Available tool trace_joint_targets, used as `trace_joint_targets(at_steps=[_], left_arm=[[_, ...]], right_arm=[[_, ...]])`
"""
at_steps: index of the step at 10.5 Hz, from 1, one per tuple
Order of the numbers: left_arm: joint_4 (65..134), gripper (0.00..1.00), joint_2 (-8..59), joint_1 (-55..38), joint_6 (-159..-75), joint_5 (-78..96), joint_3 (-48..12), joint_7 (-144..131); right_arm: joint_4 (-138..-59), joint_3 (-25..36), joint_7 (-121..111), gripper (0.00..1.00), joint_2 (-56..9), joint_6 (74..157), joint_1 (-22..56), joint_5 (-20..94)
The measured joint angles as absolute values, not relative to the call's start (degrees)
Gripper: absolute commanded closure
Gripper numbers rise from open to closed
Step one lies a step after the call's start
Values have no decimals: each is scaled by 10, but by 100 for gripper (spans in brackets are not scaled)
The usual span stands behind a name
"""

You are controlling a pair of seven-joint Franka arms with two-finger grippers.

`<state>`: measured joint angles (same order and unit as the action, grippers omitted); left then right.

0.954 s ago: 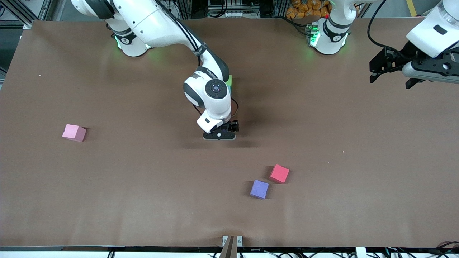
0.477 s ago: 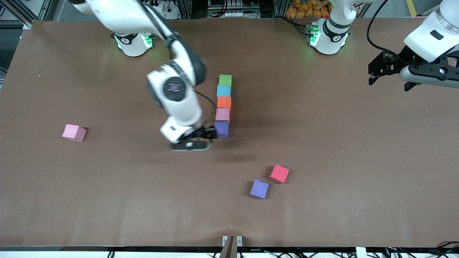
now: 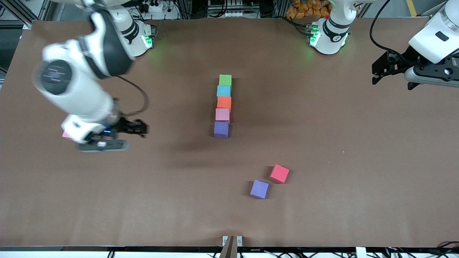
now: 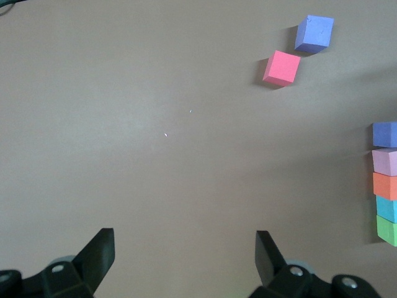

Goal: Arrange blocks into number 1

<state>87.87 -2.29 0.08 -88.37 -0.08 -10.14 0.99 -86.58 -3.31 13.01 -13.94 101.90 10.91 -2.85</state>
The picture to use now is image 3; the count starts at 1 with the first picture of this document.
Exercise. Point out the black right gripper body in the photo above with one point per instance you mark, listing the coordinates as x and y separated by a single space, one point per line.
123 126

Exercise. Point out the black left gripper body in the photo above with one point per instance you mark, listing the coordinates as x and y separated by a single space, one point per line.
404 61

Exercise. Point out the dark purple foam block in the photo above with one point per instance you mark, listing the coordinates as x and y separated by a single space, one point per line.
221 129

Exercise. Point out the pink foam block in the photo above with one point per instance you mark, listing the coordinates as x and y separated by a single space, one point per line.
66 135
222 115

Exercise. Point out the orange foam block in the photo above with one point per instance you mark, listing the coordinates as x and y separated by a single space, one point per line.
224 102

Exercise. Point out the cyan foam block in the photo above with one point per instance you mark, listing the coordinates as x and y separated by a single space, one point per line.
223 90

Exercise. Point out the green foam block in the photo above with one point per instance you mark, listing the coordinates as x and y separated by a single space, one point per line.
225 80

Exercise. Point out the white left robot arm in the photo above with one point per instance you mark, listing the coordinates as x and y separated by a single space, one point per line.
331 36

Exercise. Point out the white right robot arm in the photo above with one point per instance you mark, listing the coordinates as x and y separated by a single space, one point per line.
79 96

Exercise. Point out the paper table cover sheet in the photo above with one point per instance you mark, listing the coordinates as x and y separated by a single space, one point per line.
107 200

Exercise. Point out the bag of orange items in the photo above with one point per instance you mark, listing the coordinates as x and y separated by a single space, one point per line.
304 9

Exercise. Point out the white power strip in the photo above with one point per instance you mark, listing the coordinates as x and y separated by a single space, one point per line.
226 13
156 6

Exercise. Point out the light purple foam block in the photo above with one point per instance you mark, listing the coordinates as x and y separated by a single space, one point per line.
259 189

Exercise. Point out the red foam block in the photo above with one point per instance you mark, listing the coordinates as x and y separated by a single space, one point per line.
279 173

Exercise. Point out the white tape piece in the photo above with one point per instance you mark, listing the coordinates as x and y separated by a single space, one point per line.
360 252

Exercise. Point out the metal table clamp bracket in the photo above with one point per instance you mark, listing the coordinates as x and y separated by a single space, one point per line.
226 240

